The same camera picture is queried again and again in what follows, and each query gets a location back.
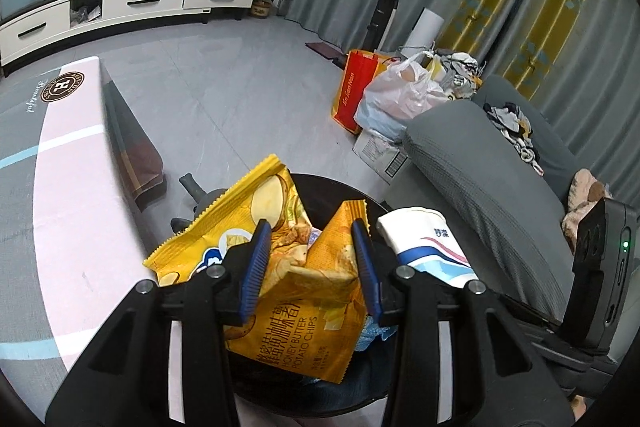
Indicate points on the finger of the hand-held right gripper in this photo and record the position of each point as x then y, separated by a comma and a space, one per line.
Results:
525, 311

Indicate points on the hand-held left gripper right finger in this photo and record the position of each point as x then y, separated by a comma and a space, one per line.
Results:
367, 272

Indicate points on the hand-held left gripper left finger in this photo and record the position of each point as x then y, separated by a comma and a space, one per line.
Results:
252, 272

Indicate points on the yellow potato chip bag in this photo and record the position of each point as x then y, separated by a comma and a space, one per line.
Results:
300, 287

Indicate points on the blue mesh cloth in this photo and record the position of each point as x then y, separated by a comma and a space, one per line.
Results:
375, 332

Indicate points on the striped paper cup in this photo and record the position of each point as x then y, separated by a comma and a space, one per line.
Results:
425, 237

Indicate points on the beige fluffy cloth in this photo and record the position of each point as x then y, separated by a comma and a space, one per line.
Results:
582, 202

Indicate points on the grey plastic stand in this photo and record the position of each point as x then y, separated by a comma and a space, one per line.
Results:
202, 202

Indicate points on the cardboard box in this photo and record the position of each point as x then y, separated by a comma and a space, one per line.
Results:
382, 157

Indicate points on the grey sofa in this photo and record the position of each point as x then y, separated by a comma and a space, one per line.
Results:
475, 167

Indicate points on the pile of patterned clothes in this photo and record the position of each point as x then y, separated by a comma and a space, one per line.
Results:
510, 122

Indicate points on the white plastic bag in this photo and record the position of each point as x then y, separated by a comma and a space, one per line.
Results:
400, 97

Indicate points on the orange paper bag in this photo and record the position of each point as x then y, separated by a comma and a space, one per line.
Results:
352, 92

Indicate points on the pink grey table cover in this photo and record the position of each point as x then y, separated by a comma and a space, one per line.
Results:
65, 187

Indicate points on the bag of crumpled items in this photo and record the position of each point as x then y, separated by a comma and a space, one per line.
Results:
457, 69

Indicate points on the dark floor mat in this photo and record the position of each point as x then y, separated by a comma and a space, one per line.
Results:
327, 52

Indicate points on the white paper roll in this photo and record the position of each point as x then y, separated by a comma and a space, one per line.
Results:
425, 29

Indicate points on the white television cabinet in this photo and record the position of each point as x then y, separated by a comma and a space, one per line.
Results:
140, 2

